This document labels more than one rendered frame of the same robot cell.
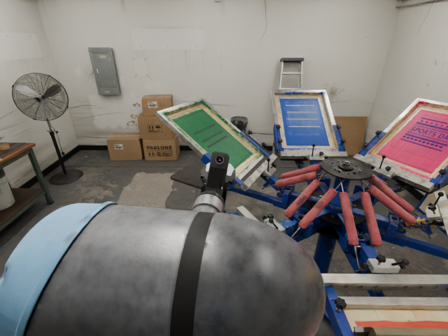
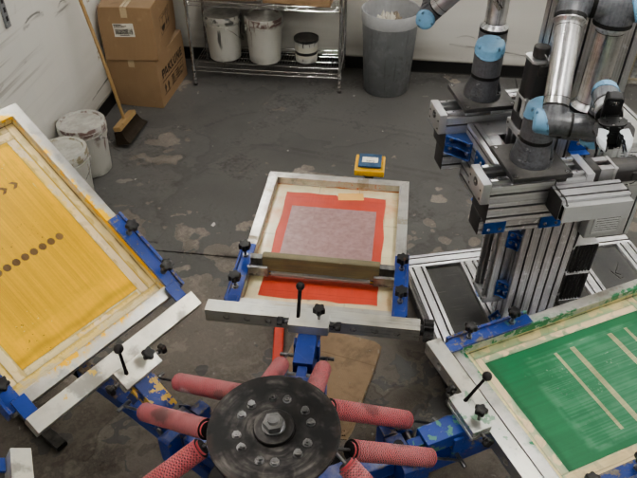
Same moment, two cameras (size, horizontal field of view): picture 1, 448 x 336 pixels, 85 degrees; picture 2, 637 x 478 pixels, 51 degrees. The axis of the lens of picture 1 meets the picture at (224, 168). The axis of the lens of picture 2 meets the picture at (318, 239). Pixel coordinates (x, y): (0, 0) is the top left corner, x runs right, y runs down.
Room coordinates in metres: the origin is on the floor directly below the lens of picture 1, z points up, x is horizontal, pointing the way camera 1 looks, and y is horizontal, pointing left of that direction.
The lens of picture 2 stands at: (2.21, -0.57, 2.58)
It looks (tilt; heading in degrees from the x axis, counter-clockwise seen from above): 40 degrees down; 187
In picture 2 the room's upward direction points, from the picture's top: straight up
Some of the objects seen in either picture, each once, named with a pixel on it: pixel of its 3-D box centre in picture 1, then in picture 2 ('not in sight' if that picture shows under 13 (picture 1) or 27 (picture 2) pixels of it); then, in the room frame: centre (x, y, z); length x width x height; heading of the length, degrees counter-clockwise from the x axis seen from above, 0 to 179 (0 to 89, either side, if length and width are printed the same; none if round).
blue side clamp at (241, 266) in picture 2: not in sight; (241, 276); (0.56, -1.04, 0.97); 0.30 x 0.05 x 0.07; 179
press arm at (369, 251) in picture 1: (374, 263); (306, 346); (0.88, -0.77, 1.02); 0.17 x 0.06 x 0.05; 179
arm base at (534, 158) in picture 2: not in sight; (534, 147); (0.12, -0.05, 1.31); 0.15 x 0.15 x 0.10
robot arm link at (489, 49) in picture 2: not in sight; (488, 55); (-0.36, -0.19, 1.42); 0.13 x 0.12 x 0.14; 171
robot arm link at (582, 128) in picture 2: not in sight; (591, 127); (0.40, 0.03, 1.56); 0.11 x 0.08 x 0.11; 82
